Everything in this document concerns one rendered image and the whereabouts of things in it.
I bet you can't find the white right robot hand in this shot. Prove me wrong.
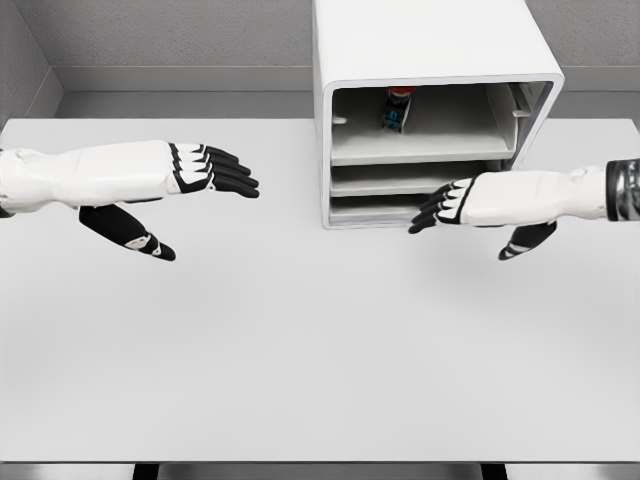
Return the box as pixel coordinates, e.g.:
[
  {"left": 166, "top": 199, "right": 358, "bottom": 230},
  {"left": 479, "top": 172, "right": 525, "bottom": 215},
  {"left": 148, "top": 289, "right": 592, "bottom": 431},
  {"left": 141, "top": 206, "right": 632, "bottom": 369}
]
[{"left": 408, "top": 170, "right": 574, "bottom": 262}]

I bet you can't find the load switch with red knob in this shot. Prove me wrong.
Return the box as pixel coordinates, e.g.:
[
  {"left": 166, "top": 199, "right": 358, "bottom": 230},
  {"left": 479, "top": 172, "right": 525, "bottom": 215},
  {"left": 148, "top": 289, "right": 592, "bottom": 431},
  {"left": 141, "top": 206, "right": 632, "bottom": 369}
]
[{"left": 381, "top": 85, "right": 416, "bottom": 134}]

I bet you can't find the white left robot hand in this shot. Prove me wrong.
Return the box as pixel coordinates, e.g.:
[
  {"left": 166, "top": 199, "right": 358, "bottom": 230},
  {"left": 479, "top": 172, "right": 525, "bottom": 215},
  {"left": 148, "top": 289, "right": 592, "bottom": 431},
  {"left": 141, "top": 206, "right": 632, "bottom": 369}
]
[{"left": 59, "top": 140, "right": 261, "bottom": 263}]

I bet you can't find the shallow white cabinet drawer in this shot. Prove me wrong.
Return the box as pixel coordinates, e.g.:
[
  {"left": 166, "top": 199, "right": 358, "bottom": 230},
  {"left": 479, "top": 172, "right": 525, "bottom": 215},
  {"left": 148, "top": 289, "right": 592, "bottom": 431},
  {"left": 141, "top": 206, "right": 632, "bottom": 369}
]
[
  {"left": 330, "top": 160, "right": 503, "bottom": 198},
  {"left": 329, "top": 194, "right": 437, "bottom": 226}
]

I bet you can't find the tall white cabinet drawer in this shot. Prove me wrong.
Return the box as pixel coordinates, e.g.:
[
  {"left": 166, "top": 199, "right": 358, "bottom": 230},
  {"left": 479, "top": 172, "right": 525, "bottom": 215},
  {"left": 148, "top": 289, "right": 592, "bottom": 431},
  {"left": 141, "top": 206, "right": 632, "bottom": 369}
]
[{"left": 330, "top": 84, "right": 518, "bottom": 167}]

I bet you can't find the white tabletop storage cabinet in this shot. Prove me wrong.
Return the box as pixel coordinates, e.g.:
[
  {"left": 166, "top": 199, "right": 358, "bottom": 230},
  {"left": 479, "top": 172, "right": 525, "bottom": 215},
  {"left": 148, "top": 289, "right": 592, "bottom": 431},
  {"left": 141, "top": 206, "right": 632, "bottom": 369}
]
[{"left": 312, "top": 0, "right": 567, "bottom": 232}]

